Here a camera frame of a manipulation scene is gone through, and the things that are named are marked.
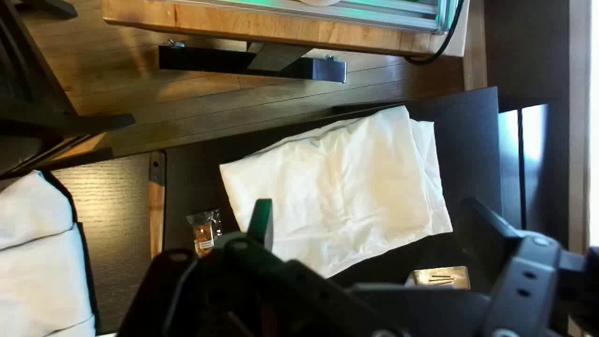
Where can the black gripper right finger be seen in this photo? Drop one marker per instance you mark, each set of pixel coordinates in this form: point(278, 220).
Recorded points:
point(521, 285)

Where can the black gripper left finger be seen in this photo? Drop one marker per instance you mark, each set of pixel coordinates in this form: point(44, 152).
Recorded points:
point(213, 297)

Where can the white paper napkin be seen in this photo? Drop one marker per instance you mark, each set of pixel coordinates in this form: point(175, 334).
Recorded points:
point(347, 192)

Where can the wooden spoon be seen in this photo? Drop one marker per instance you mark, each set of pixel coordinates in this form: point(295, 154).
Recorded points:
point(156, 203)

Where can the small brown snack wrapper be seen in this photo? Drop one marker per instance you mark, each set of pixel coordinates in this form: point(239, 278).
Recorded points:
point(207, 229)

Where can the blue snack bar wrapper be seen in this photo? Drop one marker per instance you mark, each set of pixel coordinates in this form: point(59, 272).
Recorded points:
point(452, 276)

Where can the large white folded cloth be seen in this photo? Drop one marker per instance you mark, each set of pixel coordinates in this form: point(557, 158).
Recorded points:
point(44, 285)

